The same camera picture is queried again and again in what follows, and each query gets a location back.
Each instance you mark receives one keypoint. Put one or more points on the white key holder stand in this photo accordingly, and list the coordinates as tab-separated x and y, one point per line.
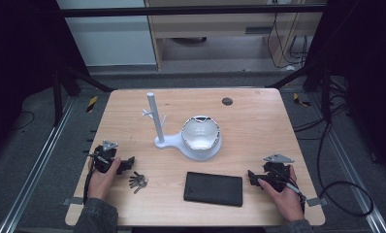
171	141

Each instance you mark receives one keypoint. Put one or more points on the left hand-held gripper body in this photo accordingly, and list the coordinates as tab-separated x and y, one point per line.
101	158

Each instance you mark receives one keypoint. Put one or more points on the aluminium floor rail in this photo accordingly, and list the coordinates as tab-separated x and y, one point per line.
352	174
36	165

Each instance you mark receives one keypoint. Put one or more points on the white bowl with silver rim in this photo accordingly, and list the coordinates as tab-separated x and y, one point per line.
200	134

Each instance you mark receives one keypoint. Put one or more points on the black metal stand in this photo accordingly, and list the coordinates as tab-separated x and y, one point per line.
326	97
57	97

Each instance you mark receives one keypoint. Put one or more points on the white cabinet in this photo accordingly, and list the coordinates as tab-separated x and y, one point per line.
113	42

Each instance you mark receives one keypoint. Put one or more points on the bunch of keys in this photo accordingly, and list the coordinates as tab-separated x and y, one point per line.
138	182

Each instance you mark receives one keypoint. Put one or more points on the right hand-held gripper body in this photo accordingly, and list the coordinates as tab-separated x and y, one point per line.
276	173

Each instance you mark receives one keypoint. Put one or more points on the person's right hand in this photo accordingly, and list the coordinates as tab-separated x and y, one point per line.
288	202

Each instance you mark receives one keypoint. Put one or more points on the black wallet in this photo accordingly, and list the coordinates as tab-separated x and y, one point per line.
213	189

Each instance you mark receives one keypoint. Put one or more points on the round dark table grommet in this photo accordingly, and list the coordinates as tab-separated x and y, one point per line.
227	101

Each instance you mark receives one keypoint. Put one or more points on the grey tape piece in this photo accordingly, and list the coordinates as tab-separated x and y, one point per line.
317	202
74	201

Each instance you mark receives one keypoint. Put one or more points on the black horizontal frame bar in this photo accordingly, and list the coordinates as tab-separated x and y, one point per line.
194	10

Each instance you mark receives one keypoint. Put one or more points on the black curtain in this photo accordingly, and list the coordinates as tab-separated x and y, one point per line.
369	81
19	64

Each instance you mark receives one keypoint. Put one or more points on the yellow and black tape strip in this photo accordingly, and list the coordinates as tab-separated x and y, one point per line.
300	100
91	104

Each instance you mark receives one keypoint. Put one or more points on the light wooden desk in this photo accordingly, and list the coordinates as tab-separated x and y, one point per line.
213	26

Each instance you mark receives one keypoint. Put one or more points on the person's left hand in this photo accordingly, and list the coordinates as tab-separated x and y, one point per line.
99	184

